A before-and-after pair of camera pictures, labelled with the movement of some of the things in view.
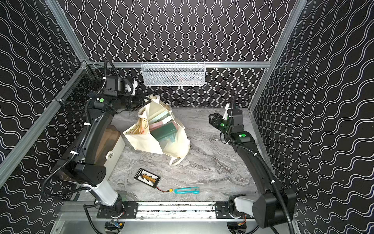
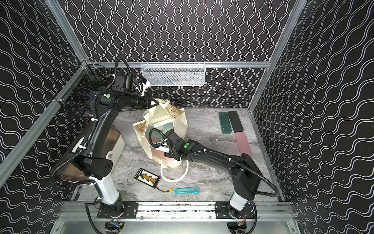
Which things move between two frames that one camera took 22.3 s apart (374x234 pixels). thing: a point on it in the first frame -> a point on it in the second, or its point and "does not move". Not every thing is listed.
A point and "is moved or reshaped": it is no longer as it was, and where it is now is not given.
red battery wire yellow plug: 170,189 does not move
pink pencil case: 155,125 is moved or reshaped
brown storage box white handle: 110,144 does not move
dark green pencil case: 162,131 is moved or reshaped
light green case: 159,117 -> 156,136
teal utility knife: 195,190 does not move
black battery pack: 147,178 does not move
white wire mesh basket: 173,73 does not move
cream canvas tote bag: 141,137 is moved or reshaped
